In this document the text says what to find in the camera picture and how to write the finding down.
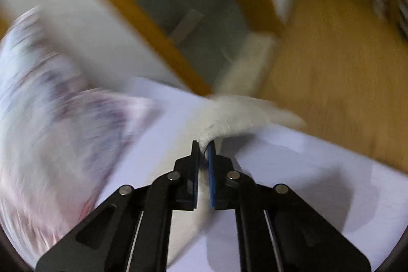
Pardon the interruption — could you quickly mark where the pink floral pillow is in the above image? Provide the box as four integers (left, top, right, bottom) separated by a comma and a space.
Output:
1, 9, 158, 267

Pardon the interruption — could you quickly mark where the lavender bed sheet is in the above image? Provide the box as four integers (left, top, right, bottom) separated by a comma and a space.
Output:
100, 77, 407, 268

